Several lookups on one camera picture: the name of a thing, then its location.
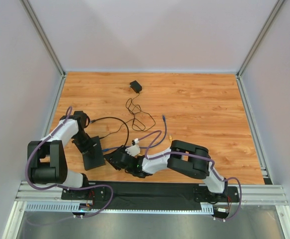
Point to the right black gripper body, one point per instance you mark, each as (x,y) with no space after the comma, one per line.
(115,160)

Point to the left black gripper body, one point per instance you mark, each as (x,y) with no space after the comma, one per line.
(90,148)

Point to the black network switch box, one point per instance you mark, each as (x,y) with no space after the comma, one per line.
(93,158)

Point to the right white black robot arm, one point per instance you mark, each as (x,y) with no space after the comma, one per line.
(185,158)

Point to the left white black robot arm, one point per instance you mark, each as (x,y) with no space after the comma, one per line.
(46,166)

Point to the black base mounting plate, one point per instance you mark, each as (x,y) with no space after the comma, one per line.
(150,196)

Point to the black power adapter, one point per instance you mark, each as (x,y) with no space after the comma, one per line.
(136,86)

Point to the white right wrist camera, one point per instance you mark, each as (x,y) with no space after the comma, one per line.
(133,150)

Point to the left aluminium frame post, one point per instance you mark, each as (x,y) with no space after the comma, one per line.
(42,35)

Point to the aluminium frame post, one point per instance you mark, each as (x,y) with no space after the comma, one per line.
(42,35)
(261,36)

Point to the right aluminium frame post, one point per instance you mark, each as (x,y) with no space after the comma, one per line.
(261,36)

